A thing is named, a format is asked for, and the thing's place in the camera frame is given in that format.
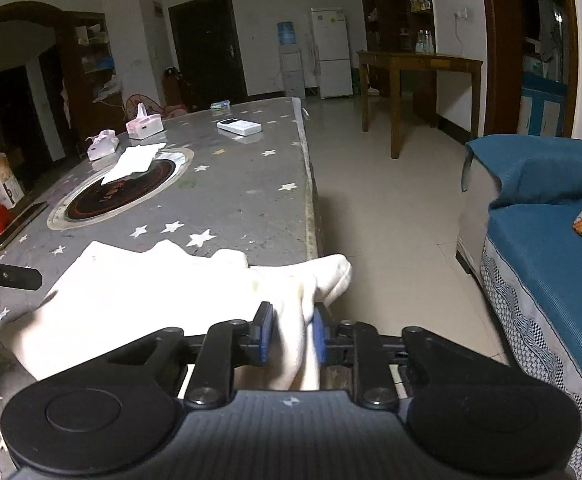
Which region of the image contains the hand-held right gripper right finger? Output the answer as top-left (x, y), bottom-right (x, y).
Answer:
top-left (312, 304), bottom-right (477, 409)

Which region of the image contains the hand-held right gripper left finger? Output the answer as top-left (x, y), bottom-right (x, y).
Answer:
top-left (106, 301), bottom-right (277, 408)

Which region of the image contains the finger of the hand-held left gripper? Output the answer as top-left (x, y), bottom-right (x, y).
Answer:
top-left (0, 255), bottom-right (43, 291)

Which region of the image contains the cream sweatshirt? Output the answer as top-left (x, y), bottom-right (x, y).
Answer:
top-left (0, 240), bottom-right (353, 393)

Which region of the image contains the dark smartphone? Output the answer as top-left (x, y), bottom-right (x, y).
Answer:
top-left (0, 201), bottom-right (49, 252)

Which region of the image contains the white printed paper bag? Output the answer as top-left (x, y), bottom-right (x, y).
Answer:
top-left (0, 152), bottom-right (26, 210)

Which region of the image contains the round built-in hotplate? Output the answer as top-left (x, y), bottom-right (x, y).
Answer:
top-left (47, 147), bottom-right (195, 232)

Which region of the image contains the grey star-print tablecloth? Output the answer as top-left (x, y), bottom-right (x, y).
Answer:
top-left (0, 96), bottom-right (319, 480)

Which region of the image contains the small white tissue pack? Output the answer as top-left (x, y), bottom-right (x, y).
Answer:
top-left (87, 130), bottom-right (120, 161)

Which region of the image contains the white paper tissue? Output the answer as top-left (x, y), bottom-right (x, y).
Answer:
top-left (101, 142), bottom-right (168, 186)

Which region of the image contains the hanging pink cloth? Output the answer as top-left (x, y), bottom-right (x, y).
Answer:
top-left (61, 85), bottom-right (74, 128)

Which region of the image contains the white pink tissue box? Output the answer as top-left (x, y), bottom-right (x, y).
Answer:
top-left (125, 102), bottom-right (165, 140)

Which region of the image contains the white flat remote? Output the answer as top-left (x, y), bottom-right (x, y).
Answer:
top-left (216, 118), bottom-right (263, 137)

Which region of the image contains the dark wooden shelf cabinet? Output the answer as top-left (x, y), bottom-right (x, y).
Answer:
top-left (56, 10), bottom-right (126, 161)
top-left (358, 0), bottom-right (432, 96)

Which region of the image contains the blue chair cushion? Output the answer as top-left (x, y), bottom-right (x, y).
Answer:
top-left (458, 134), bottom-right (582, 480)

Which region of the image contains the white water dispenser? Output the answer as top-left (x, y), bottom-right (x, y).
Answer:
top-left (278, 45), bottom-right (306, 100)

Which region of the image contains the white refrigerator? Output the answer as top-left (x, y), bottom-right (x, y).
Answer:
top-left (310, 7), bottom-right (354, 100)

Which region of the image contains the dark wooden door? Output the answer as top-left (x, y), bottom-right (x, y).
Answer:
top-left (168, 0), bottom-right (248, 108)

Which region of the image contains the wooden side table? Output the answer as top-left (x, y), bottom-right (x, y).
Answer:
top-left (357, 50), bottom-right (484, 160)

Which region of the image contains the blue cabinet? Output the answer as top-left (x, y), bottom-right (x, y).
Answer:
top-left (518, 72), bottom-right (567, 138)

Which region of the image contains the dark wooden door frame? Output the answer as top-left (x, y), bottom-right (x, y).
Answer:
top-left (478, 0), bottom-right (579, 138)

